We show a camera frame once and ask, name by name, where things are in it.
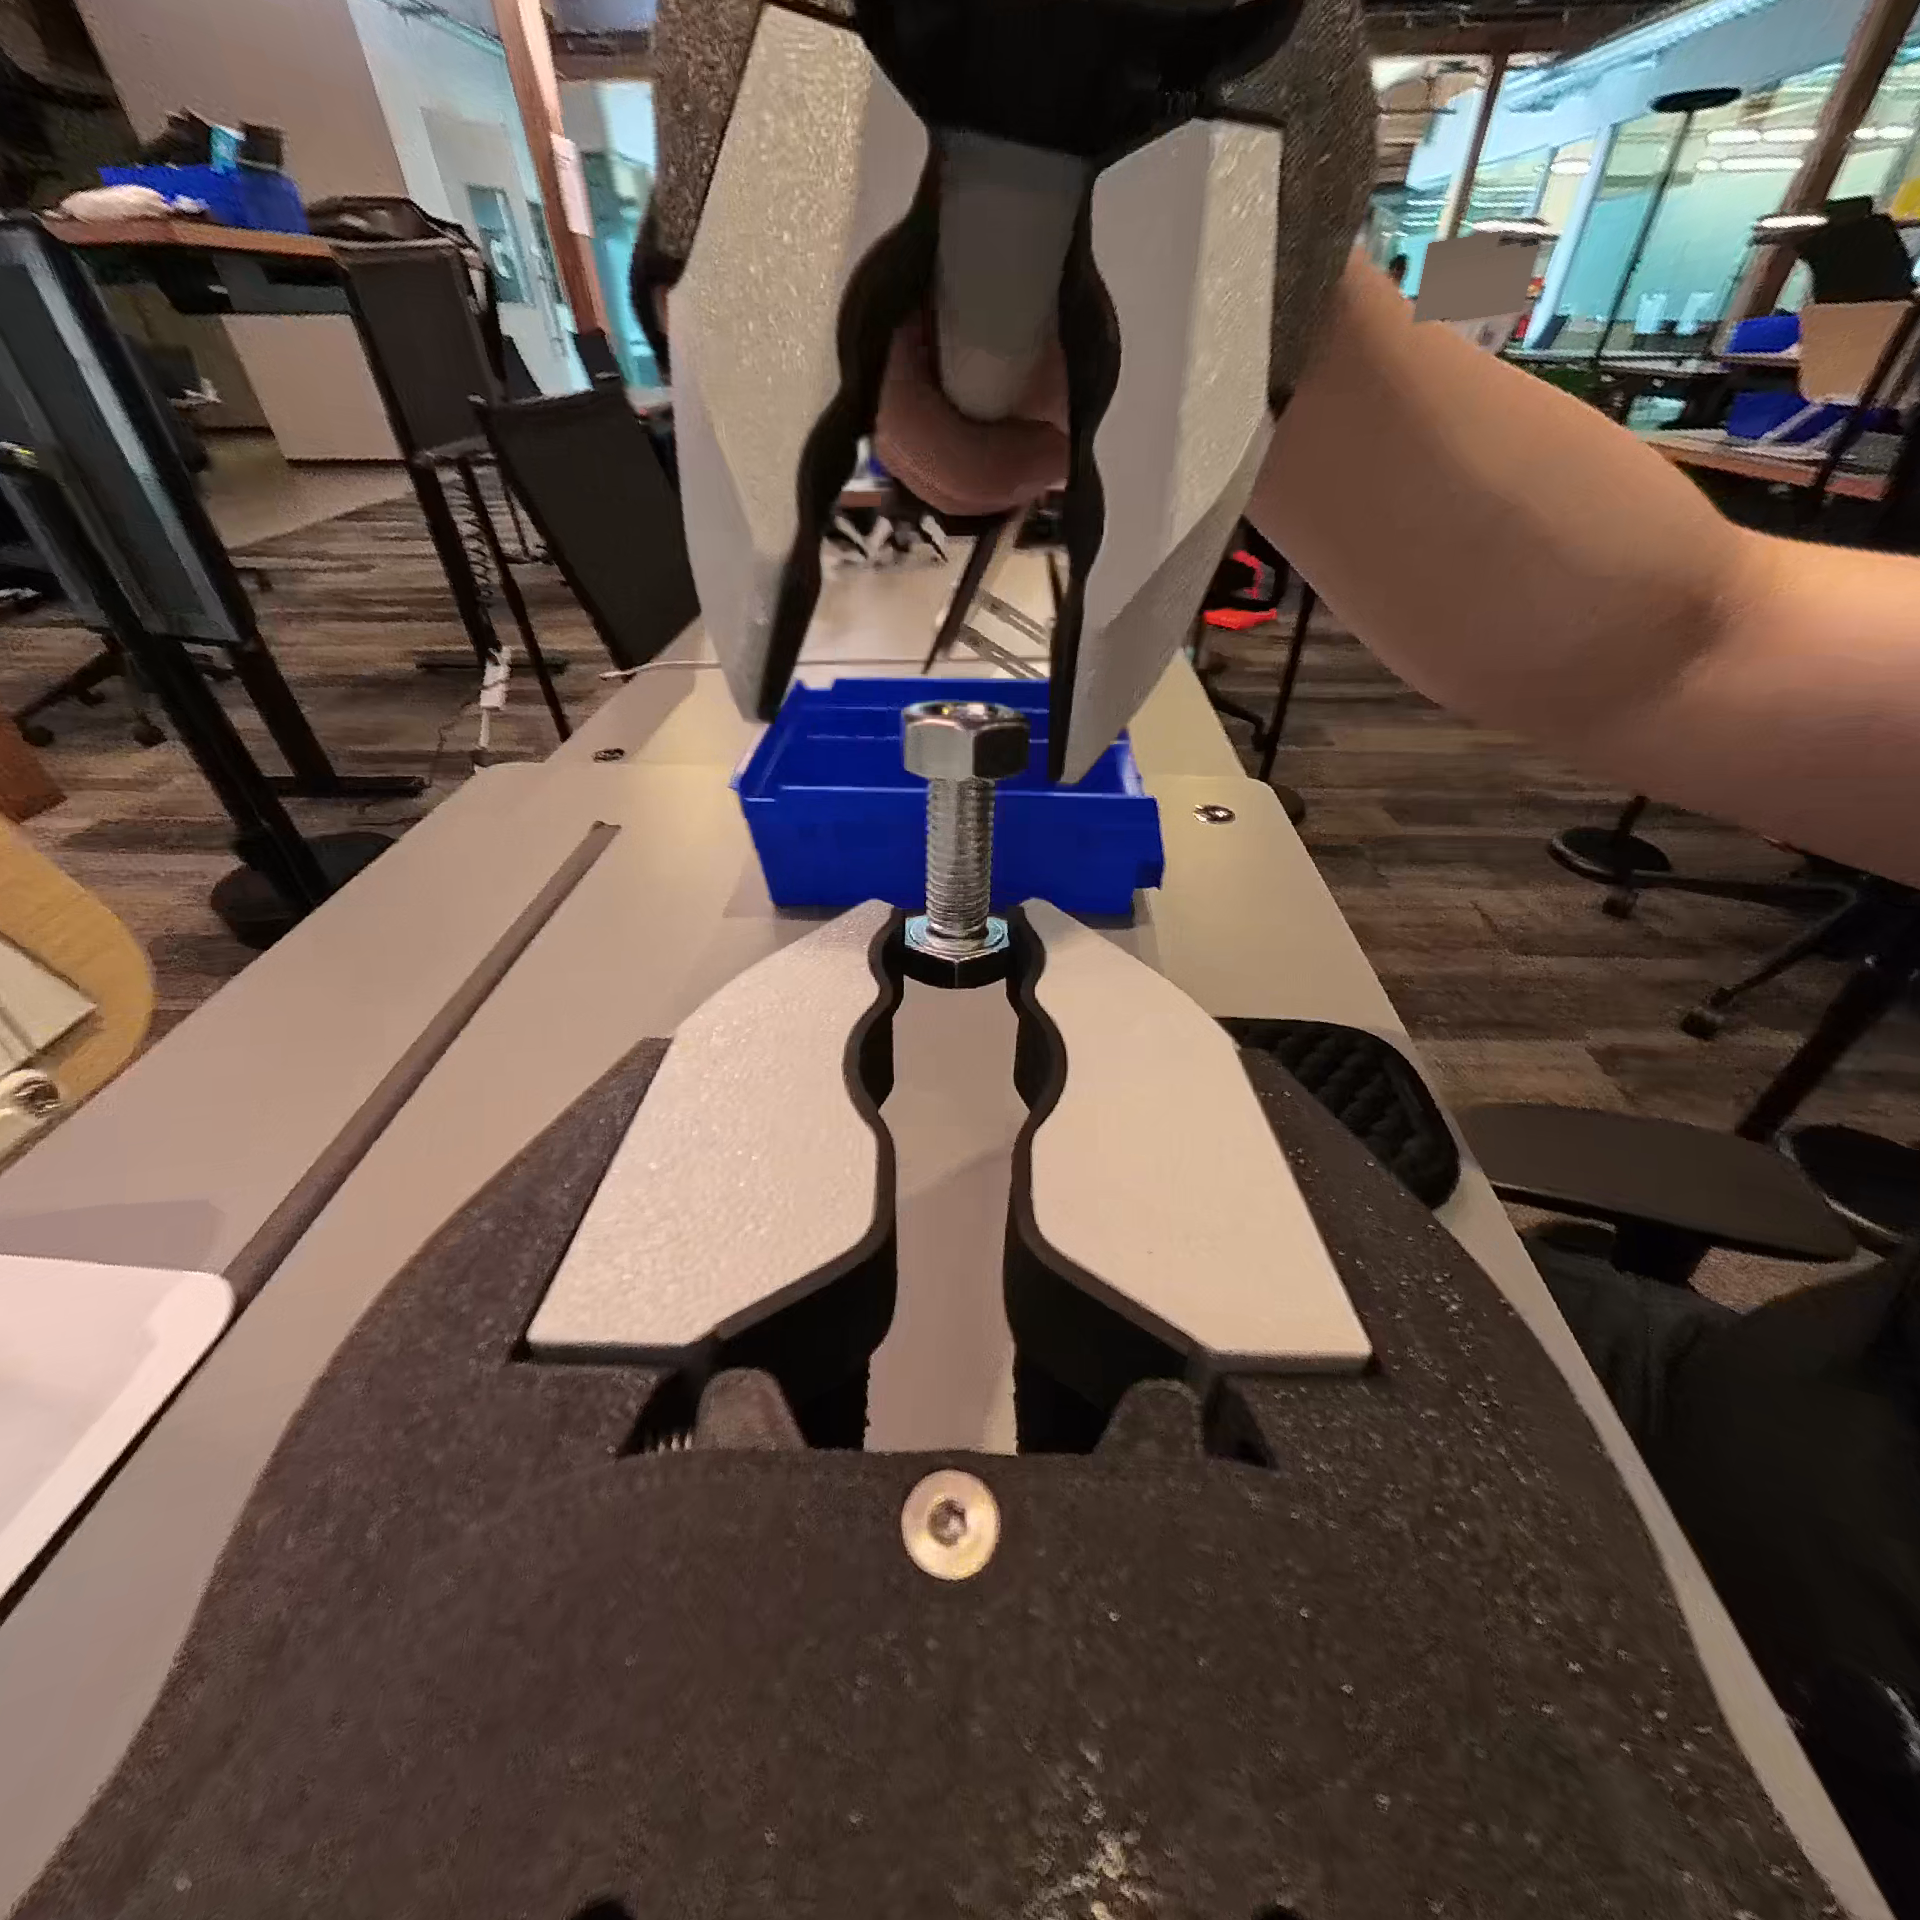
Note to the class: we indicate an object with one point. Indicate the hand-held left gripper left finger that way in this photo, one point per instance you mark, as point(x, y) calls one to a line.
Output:
point(721, 1184)

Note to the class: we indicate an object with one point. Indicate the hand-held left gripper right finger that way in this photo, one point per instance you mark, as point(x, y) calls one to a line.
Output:
point(1184, 1184)

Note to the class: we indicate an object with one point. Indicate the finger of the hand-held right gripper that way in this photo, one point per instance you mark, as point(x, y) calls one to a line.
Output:
point(779, 300)
point(1184, 375)

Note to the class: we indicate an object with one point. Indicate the silver hex nut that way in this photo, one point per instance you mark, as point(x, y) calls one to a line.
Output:
point(960, 949)

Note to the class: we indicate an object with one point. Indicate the blue plastic bin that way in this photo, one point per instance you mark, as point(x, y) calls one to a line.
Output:
point(1763, 332)
point(840, 839)
point(1800, 413)
point(210, 196)

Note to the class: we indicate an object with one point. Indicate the silver hex bolt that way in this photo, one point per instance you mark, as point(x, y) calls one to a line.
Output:
point(960, 809)

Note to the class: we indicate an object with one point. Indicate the person's right forearm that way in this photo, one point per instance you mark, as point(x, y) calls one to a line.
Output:
point(1499, 525)

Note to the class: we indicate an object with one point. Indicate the person's right hand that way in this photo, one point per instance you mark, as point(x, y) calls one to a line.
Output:
point(975, 465)

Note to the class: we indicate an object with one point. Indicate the black foam pad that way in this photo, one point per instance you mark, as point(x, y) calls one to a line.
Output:
point(1365, 1096)

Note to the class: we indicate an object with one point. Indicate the red object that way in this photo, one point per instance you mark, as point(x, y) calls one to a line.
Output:
point(1237, 600)

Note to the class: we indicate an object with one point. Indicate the black chair armrest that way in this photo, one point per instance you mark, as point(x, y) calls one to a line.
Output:
point(1651, 1184)

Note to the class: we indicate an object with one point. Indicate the white power strip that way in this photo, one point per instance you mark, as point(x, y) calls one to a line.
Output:
point(493, 699)

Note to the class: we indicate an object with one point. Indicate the black round stand base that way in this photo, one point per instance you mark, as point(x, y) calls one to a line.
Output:
point(1607, 855)

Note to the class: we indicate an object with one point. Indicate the black floor lamp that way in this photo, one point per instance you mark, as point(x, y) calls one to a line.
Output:
point(1695, 102)

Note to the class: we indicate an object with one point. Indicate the white cloth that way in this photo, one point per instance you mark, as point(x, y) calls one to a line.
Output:
point(112, 200)

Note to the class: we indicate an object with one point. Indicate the cardboard box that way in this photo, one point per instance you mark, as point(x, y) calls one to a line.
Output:
point(1862, 353)

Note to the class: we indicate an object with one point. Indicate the dark monitor on stand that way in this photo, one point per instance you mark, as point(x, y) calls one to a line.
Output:
point(106, 422)

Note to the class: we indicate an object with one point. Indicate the white page holder bar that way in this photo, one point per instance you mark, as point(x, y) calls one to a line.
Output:
point(31, 1049)

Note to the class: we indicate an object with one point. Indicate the wooden post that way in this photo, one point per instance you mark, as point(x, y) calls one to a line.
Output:
point(1822, 150)
point(547, 150)
point(1478, 135)

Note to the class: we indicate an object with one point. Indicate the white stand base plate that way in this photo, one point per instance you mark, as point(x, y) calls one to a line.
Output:
point(90, 1381)

